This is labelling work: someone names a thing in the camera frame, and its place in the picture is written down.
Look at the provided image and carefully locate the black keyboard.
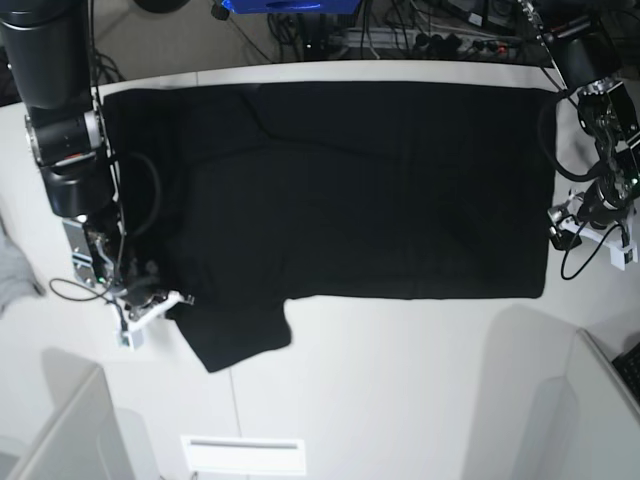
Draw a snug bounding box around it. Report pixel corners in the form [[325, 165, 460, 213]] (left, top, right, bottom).
[[612, 344, 640, 401]]

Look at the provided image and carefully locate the white partition right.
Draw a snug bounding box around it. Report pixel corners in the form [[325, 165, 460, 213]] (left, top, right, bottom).
[[513, 330, 639, 479]]

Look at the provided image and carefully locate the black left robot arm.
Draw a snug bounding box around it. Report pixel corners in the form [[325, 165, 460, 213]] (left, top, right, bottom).
[[519, 1, 639, 252]]

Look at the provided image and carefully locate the white partition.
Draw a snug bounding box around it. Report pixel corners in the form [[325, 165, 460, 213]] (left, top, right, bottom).
[[1, 348, 136, 479], [513, 330, 639, 479]]

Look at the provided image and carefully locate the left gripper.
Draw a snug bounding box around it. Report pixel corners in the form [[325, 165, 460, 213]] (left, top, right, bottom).
[[547, 177, 638, 250]]

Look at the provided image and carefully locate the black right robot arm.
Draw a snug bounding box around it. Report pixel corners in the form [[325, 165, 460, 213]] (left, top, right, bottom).
[[1, 1, 185, 321]]

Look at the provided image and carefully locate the blue box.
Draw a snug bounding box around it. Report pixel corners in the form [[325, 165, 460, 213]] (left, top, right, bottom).
[[222, 0, 360, 14]]

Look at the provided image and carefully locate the white partition left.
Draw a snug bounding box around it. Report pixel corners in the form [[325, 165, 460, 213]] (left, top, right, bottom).
[[1, 348, 136, 479]]

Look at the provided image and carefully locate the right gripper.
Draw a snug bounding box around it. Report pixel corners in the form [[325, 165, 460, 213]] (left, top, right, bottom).
[[107, 259, 195, 318]]

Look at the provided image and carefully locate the grey cloth at left edge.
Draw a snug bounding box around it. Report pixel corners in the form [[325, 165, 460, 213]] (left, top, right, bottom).
[[0, 218, 46, 316]]

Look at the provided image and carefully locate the black T-shirt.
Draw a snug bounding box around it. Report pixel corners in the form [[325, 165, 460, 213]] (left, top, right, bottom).
[[104, 82, 556, 373]]

